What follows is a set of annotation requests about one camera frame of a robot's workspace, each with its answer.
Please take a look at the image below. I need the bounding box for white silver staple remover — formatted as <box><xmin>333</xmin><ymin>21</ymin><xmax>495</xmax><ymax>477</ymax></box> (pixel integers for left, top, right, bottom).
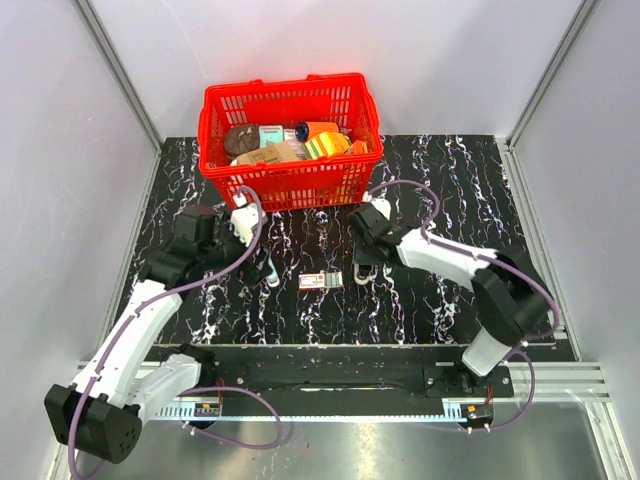
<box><xmin>264</xmin><ymin>255</ymin><xmax>280</xmax><ymax>288</ymax></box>

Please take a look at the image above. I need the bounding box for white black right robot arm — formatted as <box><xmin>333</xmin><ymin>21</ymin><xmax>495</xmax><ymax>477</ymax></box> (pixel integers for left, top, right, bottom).
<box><xmin>349</xmin><ymin>202</ymin><xmax>556</xmax><ymax>396</ymax></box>

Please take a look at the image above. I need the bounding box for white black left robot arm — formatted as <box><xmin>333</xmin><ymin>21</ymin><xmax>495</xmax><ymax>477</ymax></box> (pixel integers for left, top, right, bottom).
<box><xmin>44</xmin><ymin>203</ymin><xmax>275</xmax><ymax>464</ymax></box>

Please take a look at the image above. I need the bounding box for red white staple box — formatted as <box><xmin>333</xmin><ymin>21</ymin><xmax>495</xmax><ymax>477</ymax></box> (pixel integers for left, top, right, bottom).
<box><xmin>299</xmin><ymin>271</ymin><xmax>344</xmax><ymax>290</ymax></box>

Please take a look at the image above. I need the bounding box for orange snack packet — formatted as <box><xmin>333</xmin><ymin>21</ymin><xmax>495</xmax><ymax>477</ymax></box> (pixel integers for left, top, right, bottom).
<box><xmin>345</xmin><ymin>140</ymin><xmax>368</xmax><ymax>155</ymax></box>

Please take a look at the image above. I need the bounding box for yellow green striped box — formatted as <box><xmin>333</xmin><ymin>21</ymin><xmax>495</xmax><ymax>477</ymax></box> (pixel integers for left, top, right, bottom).
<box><xmin>303</xmin><ymin>132</ymin><xmax>351</xmax><ymax>159</ymax></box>

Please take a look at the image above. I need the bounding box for red plastic shopping basket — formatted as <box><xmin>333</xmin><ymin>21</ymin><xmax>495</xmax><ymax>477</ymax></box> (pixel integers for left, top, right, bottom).
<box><xmin>197</xmin><ymin>73</ymin><xmax>384</xmax><ymax>212</ymax></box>

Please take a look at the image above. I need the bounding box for brown cardboard box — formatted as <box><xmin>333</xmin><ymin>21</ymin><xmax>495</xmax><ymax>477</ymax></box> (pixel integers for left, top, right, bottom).
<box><xmin>231</xmin><ymin>142</ymin><xmax>299</xmax><ymax>166</ymax></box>

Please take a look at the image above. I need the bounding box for orange blue cylinder can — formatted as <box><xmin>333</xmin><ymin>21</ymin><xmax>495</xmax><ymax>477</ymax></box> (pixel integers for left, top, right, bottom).
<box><xmin>295</xmin><ymin>121</ymin><xmax>340</xmax><ymax>143</ymax></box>

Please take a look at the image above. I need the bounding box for brown round cookie pack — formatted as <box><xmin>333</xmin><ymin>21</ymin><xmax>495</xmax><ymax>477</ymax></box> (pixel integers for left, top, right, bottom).
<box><xmin>224</xmin><ymin>123</ymin><xmax>260</xmax><ymax>158</ymax></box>

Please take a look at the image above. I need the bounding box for teal card box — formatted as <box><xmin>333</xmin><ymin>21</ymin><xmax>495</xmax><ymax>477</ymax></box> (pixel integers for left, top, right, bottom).
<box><xmin>258</xmin><ymin>125</ymin><xmax>284</xmax><ymax>148</ymax></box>

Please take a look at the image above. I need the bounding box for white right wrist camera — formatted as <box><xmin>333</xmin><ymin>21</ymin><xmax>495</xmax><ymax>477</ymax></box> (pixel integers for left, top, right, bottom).
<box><xmin>362</xmin><ymin>193</ymin><xmax>391</xmax><ymax>221</ymax></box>

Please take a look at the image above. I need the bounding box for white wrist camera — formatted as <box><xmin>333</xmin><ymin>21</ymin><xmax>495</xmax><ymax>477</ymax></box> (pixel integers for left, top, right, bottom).
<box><xmin>362</xmin><ymin>193</ymin><xmax>391</xmax><ymax>221</ymax></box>
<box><xmin>230</xmin><ymin>194</ymin><xmax>266</xmax><ymax>246</ymax></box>

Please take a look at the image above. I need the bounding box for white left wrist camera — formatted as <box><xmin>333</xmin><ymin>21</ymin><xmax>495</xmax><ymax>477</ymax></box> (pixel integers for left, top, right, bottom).
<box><xmin>230</xmin><ymin>194</ymin><xmax>266</xmax><ymax>246</ymax></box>

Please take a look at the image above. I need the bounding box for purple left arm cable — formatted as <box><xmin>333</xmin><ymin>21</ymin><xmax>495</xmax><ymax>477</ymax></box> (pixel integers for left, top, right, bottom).
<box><xmin>67</xmin><ymin>185</ymin><xmax>265</xmax><ymax>480</ymax></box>

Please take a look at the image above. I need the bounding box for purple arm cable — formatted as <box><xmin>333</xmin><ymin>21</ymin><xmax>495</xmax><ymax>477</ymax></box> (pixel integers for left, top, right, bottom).
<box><xmin>67</xmin><ymin>185</ymin><xmax>265</xmax><ymax>480</ymax></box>
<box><xmin>363</xmin><ymin>179</ymin><xmax>561</xmax><ymax>434</ymax></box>

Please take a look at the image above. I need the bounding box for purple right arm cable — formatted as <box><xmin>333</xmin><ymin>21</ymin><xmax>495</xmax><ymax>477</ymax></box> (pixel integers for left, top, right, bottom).
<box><xmin>363</xmin><ymin>179</ymin><xmax>561</xmax><ymax>434</ymax></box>

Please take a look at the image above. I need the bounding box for aluminium ruler rail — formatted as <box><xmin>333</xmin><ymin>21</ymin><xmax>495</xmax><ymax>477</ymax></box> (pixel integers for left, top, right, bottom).
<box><xmin>155</xmin><ymin>390</ymin><xmax>485</xmax><ymax>422</ymax></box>

